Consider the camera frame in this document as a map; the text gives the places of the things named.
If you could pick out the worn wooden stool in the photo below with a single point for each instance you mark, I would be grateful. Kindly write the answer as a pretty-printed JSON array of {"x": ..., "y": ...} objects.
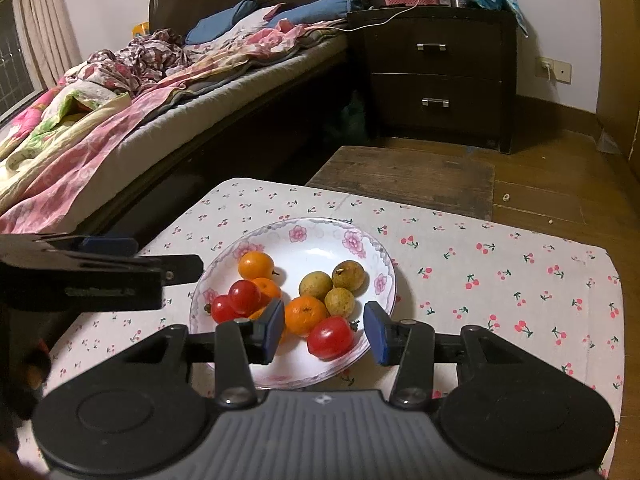
[{"x": 400, "y": 180}]

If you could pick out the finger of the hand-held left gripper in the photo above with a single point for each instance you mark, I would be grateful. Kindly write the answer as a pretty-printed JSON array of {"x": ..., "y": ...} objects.
[
  {"x": 175, "y": 267},
  {"x": 110, "y": 245}
]

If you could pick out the white wall socket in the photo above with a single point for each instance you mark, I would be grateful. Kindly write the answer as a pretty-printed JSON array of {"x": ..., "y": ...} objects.
[{"x": 552, "y": 69}]

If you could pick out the dark wooden nightstand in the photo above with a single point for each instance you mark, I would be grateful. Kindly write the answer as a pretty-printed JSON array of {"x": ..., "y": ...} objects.
[{"x": 440, "y": 75}]

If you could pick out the red tomato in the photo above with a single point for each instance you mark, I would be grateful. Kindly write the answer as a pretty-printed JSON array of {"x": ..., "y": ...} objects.
[
  {"x": 245, "y": 296},
  {"x": 330, "y": 338},
  {"x": 221, "y": 310}
]

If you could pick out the white floral rim plate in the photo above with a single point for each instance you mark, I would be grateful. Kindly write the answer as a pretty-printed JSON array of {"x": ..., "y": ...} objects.
[{"x": 320, "y": 240}]

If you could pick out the beige curtain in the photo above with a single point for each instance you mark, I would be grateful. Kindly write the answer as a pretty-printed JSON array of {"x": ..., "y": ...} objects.
[{"x": 50, "y": 20}]

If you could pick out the window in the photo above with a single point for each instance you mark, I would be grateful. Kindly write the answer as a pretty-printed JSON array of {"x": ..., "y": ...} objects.
[{"x": 15, "y": 60}]

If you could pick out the dark green bag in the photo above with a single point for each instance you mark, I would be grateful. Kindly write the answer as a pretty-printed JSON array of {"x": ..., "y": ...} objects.
[{"x": 350, "y": 120}]

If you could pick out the dark wooden bed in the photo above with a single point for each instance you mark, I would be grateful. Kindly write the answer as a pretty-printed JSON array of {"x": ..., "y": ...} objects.
[{"x": 240, "y": 125}]

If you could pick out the wooden wardrobe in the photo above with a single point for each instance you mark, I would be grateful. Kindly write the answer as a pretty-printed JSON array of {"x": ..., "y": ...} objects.
[{"x": 620, "y": 60}]

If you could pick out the blue pillow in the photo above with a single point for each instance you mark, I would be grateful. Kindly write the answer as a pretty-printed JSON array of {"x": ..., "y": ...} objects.
[
  {"x": 222, "y": 22},
  {"x": 310, "y": 12}
]

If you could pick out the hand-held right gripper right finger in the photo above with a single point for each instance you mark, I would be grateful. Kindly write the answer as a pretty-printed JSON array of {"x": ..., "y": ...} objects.
[{"x": 376, "y": 332}]

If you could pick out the bed with pink blanket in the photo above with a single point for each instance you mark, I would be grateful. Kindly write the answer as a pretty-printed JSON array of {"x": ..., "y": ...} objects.
[{"x": 75, "y": 160}]

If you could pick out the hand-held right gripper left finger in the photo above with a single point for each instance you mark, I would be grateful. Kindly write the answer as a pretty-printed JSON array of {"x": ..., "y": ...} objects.
[{"x": 274, "y": 327}]

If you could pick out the yellow-brown longan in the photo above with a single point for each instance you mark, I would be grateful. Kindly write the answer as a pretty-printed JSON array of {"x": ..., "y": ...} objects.
[
  {"x": 315, "y": 284},
  {"x": 340, "y": 302},
  {"x": 350, "y": 274}
]

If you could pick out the plaid cloth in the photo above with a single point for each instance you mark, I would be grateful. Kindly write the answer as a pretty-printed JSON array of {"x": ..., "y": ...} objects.
[{"x": 145, "y": 55}]

